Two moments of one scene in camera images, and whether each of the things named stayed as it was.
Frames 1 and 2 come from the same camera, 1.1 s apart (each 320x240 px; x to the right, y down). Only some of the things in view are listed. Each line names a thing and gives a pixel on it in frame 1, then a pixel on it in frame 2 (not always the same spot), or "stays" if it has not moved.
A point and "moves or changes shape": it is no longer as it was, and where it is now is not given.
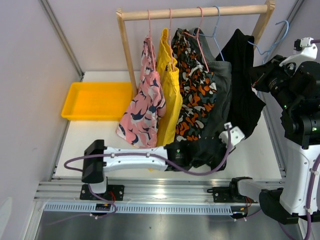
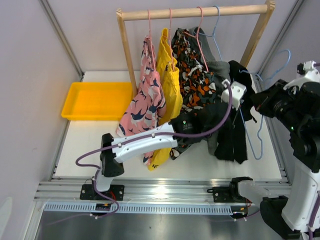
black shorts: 245,104 moves or changes shape
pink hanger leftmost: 150,37 stays
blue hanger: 267,52 -> 273,77
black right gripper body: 275,79 -> 278,103
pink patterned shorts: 138,124 stays
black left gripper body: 219,158 -> 208,130
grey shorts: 222,71 stays
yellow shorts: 170,123 stays
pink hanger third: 197,36 stays
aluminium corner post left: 55,25 stays
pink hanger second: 170,37 stays
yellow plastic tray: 97,101 stays
